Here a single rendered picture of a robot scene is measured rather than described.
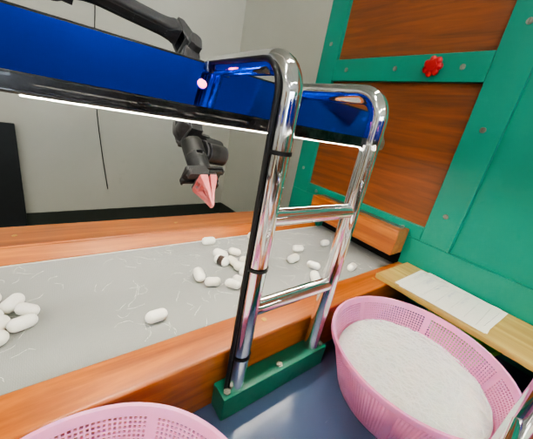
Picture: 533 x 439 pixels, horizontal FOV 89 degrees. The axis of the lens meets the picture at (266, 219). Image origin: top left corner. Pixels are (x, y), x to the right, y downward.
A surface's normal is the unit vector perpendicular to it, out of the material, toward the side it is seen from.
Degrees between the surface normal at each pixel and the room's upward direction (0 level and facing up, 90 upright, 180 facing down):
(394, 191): 90
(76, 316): 0
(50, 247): 45
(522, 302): 90
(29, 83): 90
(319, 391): 0
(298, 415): 0
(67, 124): 90
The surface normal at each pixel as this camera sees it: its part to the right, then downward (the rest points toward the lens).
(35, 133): 0.62, 0.37
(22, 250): 0.54, -0.39
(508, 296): -0.79, 0.07
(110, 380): 0.18, -0.92
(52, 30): 0.59, -0.18
